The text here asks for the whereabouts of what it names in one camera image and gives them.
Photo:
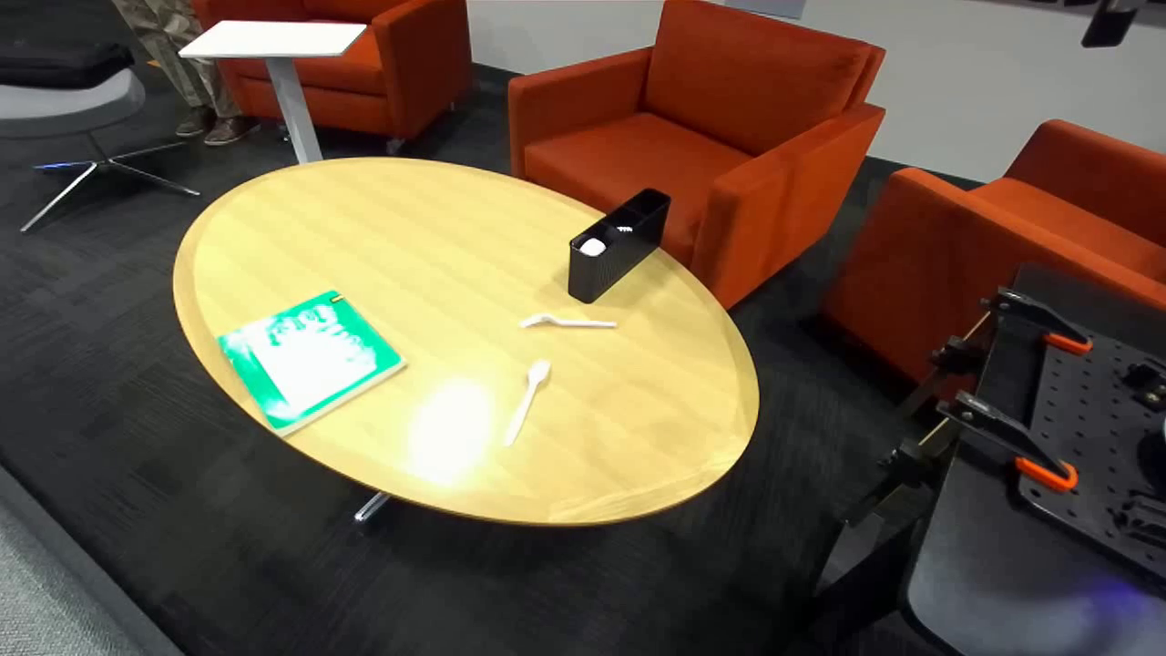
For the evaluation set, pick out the orange handled clamp lower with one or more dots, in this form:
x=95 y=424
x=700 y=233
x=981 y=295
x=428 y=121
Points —
x=921 y=456

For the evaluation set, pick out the white plastic spoon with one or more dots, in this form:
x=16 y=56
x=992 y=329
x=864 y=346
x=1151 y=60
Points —
x=535 y=380

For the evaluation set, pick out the orange armchair right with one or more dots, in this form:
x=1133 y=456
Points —
x=926 y=254

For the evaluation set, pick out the orange armchair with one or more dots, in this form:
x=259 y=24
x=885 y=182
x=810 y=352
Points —
x=407 y=69
x=756 y=132
x=926 y=254

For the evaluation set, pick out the orange handled clamp upper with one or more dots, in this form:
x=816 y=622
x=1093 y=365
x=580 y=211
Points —
x=966 y=352

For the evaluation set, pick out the white side table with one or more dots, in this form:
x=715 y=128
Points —
x=279 y=46

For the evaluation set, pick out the green book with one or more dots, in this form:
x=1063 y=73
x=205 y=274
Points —
x=308 y=358

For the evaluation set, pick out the orange armchair back left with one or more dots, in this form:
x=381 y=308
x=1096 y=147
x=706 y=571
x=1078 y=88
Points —
x=407 y=69

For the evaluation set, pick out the orange handled clamp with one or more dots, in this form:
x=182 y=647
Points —
x=966 y=352
x=921 y=456

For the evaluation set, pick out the oval wooden table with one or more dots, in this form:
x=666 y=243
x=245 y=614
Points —
x=446 y=262

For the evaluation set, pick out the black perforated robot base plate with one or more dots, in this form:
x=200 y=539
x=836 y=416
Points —
x=1048 y=529

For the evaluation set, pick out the white object in basket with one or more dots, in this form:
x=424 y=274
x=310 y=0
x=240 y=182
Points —
x=593 y=245

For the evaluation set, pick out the grey swivel chair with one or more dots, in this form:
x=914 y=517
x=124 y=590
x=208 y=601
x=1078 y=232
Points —
x=83 y=84

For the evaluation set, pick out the orange armchair center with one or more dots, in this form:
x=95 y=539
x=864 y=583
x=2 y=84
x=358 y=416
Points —
x=756 y=132

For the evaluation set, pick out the black rectangular basket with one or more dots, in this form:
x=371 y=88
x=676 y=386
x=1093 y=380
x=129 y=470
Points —
x=630 y=232

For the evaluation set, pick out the person in camouflage trousers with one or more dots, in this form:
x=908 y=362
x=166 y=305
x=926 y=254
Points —
x=166 y=25

